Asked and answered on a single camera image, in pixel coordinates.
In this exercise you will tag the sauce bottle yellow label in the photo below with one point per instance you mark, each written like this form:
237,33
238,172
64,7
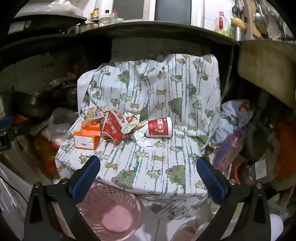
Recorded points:
95,16

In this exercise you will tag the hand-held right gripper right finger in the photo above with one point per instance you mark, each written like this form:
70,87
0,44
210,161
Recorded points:
211,180

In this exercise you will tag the brown printed wrapper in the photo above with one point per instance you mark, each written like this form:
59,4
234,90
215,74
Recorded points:
92,114

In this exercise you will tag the red and white wrapper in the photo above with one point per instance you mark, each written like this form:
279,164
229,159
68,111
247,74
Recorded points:
112,127

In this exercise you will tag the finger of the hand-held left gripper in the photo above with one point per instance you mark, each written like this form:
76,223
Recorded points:
5,121

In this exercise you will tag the cooking oil bottle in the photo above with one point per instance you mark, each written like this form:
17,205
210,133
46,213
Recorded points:
220,23

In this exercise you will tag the small orange bucket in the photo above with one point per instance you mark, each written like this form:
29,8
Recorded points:
238,172

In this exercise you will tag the hanging metal ladle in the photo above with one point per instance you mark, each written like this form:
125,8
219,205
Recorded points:
260,22

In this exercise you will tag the yellow fruit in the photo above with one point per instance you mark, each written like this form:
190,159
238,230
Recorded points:
239,23

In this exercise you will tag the white printed wrapper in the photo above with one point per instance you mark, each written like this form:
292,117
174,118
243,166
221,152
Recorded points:
130,120

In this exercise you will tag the white orange plastic bag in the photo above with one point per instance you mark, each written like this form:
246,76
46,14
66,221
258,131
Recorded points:
231,115

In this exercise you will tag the orange and white carton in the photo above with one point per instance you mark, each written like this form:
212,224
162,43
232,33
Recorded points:
85,141

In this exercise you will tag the pink plastic mesh basket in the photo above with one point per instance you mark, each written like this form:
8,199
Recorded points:
115,215

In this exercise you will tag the stained stone sink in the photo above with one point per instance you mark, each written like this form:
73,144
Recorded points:
266,64

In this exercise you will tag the dark kitchen counter slab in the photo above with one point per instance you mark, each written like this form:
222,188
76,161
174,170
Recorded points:
161,30

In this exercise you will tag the jar with white label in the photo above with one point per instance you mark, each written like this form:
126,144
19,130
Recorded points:
259,171

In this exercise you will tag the animal print white cloth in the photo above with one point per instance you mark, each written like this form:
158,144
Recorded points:
161,92

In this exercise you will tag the red paper cup white lid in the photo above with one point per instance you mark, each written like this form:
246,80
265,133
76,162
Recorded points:
157,127

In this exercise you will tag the window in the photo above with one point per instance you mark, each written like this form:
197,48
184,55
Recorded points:
134,9

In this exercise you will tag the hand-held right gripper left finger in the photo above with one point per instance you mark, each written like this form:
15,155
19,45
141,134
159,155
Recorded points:
86,178

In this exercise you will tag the clear bottle red cap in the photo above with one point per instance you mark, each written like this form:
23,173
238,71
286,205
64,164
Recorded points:
114,16

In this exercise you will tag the purple plastic bottle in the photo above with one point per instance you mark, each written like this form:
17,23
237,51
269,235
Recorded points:
227,149

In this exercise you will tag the steel canister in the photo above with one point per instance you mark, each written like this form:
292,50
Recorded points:
238,33

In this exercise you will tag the white tissue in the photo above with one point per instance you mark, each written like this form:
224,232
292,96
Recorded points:
141,139

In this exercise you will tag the clear white plastic bag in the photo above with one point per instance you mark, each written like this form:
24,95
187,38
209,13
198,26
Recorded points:
57,125

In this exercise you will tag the orange plastic container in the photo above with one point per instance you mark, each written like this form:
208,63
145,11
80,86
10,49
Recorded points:
286,148

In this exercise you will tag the dark metal wok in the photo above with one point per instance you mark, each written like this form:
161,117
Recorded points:
30,104

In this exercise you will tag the glass jar white contents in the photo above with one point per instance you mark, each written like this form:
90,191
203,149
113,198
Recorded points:
106,19

